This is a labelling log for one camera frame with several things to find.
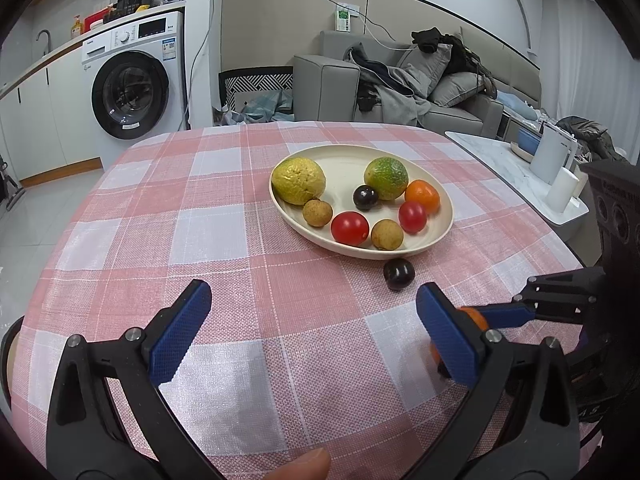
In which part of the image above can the orange tangerine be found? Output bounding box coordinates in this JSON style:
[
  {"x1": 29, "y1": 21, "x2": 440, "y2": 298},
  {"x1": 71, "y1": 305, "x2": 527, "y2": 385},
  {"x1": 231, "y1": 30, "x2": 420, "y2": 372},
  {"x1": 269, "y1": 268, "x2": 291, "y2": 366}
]
[
  {"x1": 430, "y1": 306, "x2": 488, "y2": 366},
  {"x1": 404, "y1": 179, "x2": 441, "y2": 214}
]

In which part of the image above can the white kitchen cabinet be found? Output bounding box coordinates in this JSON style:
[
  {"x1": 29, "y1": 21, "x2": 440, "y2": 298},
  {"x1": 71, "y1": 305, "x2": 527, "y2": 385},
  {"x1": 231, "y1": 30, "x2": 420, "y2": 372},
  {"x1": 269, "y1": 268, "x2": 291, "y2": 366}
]
[{"x1": 0, "y1": 57, "x2": 103, "y2": 186}]

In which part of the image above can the pink checked tablecloth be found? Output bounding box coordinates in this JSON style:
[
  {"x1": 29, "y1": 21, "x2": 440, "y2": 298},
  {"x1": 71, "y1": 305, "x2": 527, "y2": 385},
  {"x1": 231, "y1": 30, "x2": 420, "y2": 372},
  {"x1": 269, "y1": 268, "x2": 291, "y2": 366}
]
[{"x1": 10, "y1": 121, "x2": 603, "y2": 480}]

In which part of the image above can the grey sofa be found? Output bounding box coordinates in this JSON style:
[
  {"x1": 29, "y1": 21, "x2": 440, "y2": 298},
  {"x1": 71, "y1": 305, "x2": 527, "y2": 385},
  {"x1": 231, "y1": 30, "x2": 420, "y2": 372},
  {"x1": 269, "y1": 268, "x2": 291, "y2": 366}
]
[{"x1": 292, "y1": 30, "x2": 506, "y2": 141}]

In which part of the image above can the dark plum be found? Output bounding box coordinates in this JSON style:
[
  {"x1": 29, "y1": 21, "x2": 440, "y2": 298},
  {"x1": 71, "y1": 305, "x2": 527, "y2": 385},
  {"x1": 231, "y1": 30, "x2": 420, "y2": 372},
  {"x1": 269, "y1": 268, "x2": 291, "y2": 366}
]
[
  {"x1": 352, "y1": 185, "x2": 381, "y2": 212},
  {"x1": 383, "y1": 258, "x2": 416, "y2": 292}
]

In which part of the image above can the black backpack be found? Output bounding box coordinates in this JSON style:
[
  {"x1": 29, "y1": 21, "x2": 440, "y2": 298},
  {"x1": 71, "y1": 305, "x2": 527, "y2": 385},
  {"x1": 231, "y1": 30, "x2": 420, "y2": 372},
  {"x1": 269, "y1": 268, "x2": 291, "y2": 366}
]
[{"x1": 411, "y1": 27, "x2": 481, "y2": 78}]

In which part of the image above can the dark jacket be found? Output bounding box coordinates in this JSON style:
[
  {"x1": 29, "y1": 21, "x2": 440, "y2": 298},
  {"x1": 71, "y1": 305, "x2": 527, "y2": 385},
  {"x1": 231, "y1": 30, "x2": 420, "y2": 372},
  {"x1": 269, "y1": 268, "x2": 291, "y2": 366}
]
[{"x1": 555, "y1": 116, "x2": 628, "y2": 163}]

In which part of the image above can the white marble side table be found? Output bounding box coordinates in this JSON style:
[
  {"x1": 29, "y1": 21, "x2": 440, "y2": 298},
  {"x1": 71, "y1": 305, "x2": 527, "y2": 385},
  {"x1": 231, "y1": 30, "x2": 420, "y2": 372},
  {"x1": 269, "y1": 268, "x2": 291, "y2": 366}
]
[{"x1": 445, "y1": 130, "x2": 601, "y2": 241}]

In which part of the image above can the brown longan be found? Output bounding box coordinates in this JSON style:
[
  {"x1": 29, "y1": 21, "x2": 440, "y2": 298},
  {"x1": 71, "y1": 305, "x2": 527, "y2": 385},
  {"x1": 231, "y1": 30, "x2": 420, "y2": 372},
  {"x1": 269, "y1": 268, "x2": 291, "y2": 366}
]
[
  {"x1": 302, "y1": 199, "x2": 334, "y2": 228},
  {"x1": 370, "y1": 219, "x2": 405, "y2": 251}
]

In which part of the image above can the red cherry tomato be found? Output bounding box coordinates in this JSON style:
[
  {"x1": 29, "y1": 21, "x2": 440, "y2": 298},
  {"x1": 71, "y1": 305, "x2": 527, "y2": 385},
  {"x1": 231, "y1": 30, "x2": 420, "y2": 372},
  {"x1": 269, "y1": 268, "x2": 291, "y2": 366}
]
[
  {"x1": 330, "y1": 211, "x2": 371, "y2": 247},
  {"x1": 398, "y1": 201, "x2": 428, "y2": 234}
]

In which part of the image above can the black white patterned basket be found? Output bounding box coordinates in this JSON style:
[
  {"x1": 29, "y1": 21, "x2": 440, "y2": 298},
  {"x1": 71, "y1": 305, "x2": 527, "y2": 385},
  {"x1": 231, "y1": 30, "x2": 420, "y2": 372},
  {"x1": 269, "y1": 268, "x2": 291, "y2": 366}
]
[{"x1": 217, "y1": 66, "x2": 296, "y2": 123}]

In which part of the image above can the red box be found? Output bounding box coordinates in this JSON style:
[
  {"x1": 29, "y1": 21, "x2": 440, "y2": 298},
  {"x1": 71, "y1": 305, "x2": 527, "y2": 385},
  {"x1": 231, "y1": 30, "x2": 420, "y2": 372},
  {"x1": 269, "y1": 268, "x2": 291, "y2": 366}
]
[{"x1": 84, "y1": 10, "x2": 116, "y2": 31}]

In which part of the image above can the green white wall box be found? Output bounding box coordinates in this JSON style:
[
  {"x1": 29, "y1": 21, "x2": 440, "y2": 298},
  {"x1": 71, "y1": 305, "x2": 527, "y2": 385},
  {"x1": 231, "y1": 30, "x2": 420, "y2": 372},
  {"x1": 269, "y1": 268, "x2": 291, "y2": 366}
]
[{"x1": 332, "y1": 2, "x2": 358, "y2": 31}]

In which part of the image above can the green yellow lemon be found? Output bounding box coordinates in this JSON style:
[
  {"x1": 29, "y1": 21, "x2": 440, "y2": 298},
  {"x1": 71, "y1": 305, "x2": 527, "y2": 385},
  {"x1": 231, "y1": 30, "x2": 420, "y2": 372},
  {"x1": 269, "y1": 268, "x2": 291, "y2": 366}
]
[{"x1": 363, "y1": 156, "x2": 410, "y2": 202}]

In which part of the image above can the white washing machine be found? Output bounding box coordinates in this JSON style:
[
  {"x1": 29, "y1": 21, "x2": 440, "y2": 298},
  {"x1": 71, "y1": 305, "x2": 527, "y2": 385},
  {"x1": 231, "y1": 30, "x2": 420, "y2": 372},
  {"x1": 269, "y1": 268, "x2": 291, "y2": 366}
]
[{"x1": 81, "y1": 10, "x2": 190, "y2": 142}]

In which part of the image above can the black rice cooker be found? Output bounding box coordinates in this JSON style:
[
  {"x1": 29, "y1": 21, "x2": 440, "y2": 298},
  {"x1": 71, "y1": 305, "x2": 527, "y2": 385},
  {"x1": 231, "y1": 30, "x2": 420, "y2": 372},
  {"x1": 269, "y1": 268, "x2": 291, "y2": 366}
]
[{"x1": 116, "y1": 0, "x2": 160, "y2": 16}]

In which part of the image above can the grey sofa pillow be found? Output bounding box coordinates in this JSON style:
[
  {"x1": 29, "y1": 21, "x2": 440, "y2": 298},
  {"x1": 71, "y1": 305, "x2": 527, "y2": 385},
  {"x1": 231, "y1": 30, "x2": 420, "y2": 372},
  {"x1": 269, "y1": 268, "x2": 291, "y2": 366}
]
[
  {"x1": 397, "y1": 42, "x2": 453, "y2": 96},
  {"x1": 429, "y1": 71, "x2": 488, "y2": 108}
]

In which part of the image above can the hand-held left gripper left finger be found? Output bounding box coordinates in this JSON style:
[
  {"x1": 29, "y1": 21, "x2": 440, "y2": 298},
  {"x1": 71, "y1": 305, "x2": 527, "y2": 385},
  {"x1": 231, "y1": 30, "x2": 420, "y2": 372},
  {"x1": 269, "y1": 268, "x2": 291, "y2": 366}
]
[{"x1": 47, "y1": 280, "x2": 223, "y2": 480}]

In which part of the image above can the pile of grey clothes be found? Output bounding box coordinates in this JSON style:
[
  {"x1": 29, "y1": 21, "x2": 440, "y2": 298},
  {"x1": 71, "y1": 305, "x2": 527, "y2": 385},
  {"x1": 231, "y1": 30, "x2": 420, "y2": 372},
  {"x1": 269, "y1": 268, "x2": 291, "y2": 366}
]
[{"x1": 342, "y1": 42, "x2": 431, "y2": 126}]

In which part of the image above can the yellow bumpy lemon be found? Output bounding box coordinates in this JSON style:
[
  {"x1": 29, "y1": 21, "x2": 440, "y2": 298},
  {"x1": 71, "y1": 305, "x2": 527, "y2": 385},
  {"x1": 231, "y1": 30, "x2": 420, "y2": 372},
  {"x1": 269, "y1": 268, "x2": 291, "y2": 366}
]
[{"x1": 271, "y1": 157, "x2": 327, "y2": 206}]

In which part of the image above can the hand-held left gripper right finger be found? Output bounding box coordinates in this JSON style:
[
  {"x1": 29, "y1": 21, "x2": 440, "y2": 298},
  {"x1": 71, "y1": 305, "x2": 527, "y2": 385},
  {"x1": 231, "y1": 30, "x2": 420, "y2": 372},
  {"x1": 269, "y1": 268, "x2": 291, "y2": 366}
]
[{"x1": 405, "y1": 282, "x2": 581, "y2": 480}]

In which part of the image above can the beige oval plate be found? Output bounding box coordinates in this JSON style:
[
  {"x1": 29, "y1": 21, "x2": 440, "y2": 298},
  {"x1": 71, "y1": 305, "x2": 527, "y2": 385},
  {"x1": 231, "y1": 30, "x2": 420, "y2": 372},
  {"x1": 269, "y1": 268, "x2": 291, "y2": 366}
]
[{"x1": 269, "y1": 145, "x2": 454, "y2": 260}]

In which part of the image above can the person's left hand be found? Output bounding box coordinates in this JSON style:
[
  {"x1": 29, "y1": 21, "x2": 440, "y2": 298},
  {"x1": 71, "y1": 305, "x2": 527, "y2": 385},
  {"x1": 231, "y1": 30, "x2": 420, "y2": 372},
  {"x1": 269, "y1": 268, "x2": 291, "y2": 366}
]
[{"x1": 265, "y1": 447, "x2": 332, "y2": 480}]

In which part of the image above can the white electric kettle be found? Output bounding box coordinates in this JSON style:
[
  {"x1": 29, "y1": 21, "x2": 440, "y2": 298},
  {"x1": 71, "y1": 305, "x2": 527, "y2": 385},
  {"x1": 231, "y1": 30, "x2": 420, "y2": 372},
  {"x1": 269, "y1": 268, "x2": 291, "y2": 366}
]
[{"x1": 529, "y1": 122, "x2": 583, "y2": 186}]

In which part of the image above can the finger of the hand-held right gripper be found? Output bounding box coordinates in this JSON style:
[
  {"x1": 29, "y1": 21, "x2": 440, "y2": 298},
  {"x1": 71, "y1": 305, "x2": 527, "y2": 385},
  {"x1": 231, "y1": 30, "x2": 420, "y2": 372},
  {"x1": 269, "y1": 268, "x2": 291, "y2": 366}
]
[
  {"x1": 565, "y1": 332, "x2": 608, "y2": 376},
  {"x1": 459, "y1": 266, "x2": 607, "y2": 332}
]

